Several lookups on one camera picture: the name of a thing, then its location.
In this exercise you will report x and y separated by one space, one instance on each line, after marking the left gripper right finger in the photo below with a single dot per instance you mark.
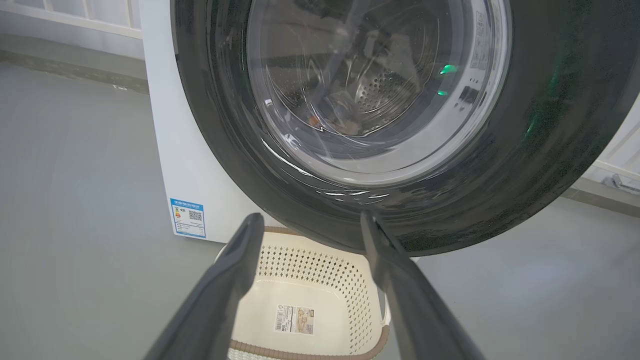
415 310

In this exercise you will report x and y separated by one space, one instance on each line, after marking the paper product label in basket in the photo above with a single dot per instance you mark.
294 320

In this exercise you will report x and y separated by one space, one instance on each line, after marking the white perforated basket brown rim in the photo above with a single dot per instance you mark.
305 280

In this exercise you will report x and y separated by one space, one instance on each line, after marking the white window railing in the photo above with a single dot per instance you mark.
75 15

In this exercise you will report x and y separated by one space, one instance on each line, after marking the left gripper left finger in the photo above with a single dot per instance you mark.
215 300

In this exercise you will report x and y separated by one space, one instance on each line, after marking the black round glass machine door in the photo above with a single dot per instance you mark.
525 150

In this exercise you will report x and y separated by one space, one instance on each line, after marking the white wall frame with bracket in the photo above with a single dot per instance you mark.
617 160

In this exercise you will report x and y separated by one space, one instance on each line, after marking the white front-load washing machine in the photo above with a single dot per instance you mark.
190 165

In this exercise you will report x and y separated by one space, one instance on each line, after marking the blue energy label sticker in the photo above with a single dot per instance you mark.
188 218

